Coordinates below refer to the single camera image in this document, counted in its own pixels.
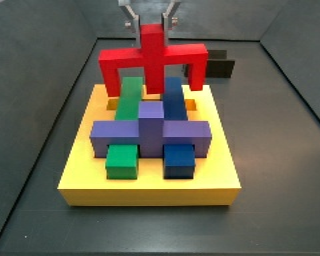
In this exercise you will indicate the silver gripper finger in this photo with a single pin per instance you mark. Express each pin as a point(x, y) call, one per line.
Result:
point(132, 22)
point(170, 20)

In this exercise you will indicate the yellow board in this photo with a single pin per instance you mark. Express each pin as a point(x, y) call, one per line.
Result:
point(86, 187)

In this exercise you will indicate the black block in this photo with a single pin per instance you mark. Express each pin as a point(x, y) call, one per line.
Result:
point(219, 66)

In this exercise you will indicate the purple cross-shaped block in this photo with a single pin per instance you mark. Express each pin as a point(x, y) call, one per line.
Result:
point(151, 132)

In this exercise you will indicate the green long block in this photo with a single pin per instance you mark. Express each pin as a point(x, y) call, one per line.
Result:
point(123, 155)

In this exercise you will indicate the blue long block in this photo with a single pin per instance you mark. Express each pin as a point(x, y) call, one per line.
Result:
point(179, 155)

